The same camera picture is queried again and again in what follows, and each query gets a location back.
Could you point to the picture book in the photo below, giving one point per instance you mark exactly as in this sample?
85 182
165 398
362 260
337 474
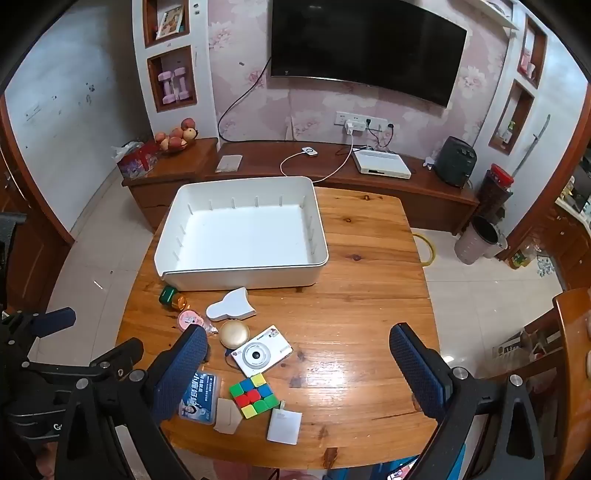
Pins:
170 21

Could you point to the black flat television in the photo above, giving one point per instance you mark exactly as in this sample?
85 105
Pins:
364 41

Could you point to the grey square pad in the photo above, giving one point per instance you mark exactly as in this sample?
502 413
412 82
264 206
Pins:
229 164

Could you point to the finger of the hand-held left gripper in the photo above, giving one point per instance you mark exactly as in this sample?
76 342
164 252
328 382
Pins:
53 321
117 355

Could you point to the bowl of peaches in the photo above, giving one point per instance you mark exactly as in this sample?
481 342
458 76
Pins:
178 136

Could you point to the white digital camera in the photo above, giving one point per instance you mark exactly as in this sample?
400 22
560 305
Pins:
258 353

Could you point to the white set-top box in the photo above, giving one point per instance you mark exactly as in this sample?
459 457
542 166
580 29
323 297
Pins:
381 164

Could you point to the wooden television cabinet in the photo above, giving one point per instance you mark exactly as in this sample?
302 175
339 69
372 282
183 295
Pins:
277 166

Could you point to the white flat scraper-shaped object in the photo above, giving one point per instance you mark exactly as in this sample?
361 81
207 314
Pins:
231 307

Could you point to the yellow oil bottle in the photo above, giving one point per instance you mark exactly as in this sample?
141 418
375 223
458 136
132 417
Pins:
519 259

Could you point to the wooden chair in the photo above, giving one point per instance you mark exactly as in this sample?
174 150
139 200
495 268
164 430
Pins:
570 360

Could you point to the black container red lid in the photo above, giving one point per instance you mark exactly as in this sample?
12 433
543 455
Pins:
496 189

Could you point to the white wall socket strip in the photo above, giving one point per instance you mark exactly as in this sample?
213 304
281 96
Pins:
362 121

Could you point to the gold round compact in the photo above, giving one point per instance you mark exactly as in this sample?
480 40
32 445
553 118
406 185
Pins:
234 334

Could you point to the colourful puzzle cube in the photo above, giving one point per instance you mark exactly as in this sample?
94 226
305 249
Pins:
254 397

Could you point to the pink correction tape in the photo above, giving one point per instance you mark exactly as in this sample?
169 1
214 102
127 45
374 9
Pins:
189 318

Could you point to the green perfume bottle gold cap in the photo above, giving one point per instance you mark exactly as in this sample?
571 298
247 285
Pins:
168 295

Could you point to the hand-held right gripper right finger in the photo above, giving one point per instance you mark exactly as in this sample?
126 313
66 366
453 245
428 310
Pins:
415 369

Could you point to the pink dumbbell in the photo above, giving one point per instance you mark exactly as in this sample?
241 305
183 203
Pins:
166 87
181 83

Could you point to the white power bank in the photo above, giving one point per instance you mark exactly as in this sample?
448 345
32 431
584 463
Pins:
284 427

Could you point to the red tissue pack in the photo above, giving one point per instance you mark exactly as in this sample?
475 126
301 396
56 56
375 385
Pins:
136 159

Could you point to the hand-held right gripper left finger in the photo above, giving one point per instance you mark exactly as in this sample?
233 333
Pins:
184 369

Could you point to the blue card box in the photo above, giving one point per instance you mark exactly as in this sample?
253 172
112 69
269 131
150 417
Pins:
198 401

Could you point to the grey trash bin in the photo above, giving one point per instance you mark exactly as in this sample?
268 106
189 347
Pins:
475 240

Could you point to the white plastic storage tray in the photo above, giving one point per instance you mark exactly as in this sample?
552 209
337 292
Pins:
240 235

